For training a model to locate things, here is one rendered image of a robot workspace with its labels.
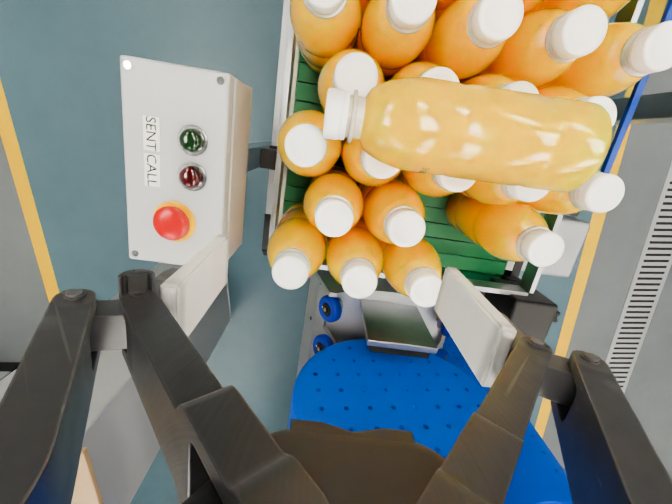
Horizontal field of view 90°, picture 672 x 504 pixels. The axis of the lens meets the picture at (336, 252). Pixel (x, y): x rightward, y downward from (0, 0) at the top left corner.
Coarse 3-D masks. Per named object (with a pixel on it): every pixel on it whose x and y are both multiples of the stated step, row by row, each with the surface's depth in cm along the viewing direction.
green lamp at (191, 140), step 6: (186, 132) 32; (192, 132) 32; (198, 132) 32; (180, 138) 32; (186, 138) 32; (192, 138) 32; (198, 138) 32; (180, 144) 32; (186, 144) 32; (192, 144) 32; (198, 144) 32; (186, 150) 32; (192, 150) 32; (198, 150) 33
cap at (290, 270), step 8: (280, 256) 36; (288, 256) 35; (296, 256) 35; (280, 264) 35; (288, 264) 35; (296, 264) 35; (304, 264) 35; (272, 272) 36; (280, 272) 36; (288, 272) 36; (296, 272) 36; (304, 272) 36; (280, 280) 36; (288, 280) 36; (296, 280) 36; (304, 280) 36; (288, 288) 36; (296, 288) 36
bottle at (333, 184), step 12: (336, 168) 47; (312, 180) 43; (324, 180) 38; (336, 180) 38; (348, 180) 39; (312, 192) 38; (324, 192) 36; (336, 192) 36; (348, 192) 37; (360, 192) 40; (312, 204) 37; (348, 204) 35; (360, 204) 38; (312, 216) 37; (360, 216) 39
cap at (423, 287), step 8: (416, 272) 38; (424, 272) 37; (432, 272) 37; (408, 280) 38; (416, 280) 36; (424, 280) 36; (432, 280) 36; (440, 280) 36; (408, 288) 37; (416, 288) 36; (424, 288) 36; (432, 288) 37; (416, 296) 37; (424, 296) 37; (432, 296) 37; (416, 304) 37; (424, 304) 37; (432, 304) 37
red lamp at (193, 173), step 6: (186, 168) 33; (192, 168) 33; (180, 174) 33; (186, 174) 33; (192, 174) 33; (198, 174) 33; (180, 180) 33; (186, 180) 33; (192, 180) 33; (198, 180) 33; (186, 186) 33; (192, 186) 33
